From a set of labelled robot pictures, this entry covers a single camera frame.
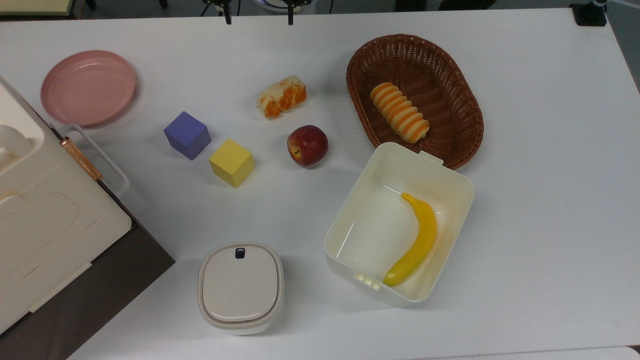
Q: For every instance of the red apple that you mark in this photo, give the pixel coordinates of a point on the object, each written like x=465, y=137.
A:
x=307, y=145

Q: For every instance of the orange topped bread piece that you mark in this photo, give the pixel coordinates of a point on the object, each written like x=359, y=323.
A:
x=282, y=97

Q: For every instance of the pink round plate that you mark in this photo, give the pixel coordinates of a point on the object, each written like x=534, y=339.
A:
x=87, y=90

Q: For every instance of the black support leg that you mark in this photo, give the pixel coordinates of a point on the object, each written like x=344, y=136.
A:
x=290, y=14
x=227, y=12

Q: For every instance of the black table clamp mount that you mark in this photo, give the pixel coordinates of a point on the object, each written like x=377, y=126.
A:
x=590, y=14

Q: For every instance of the yellow cube block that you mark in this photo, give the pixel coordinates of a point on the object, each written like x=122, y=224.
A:
x=231, y=161

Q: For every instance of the cream toy cabinet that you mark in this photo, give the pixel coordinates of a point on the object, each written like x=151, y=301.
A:
x=55, y=225

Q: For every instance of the brown wicker basket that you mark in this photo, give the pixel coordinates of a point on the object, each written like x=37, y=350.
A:
x=450, y=85

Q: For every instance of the orange striped bread roll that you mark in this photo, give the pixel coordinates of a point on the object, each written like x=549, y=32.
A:
x=400, y=112

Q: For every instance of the cream open plastic container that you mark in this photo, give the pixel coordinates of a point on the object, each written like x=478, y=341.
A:
x=380, y=225

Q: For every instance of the cream lidded square container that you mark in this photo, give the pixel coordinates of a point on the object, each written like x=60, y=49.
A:
x=240, y=287

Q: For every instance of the yellow banana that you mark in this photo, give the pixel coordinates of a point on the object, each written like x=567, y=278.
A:
x=422, y=235

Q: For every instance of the purple cube block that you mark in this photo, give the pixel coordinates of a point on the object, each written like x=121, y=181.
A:
x=187, y=135

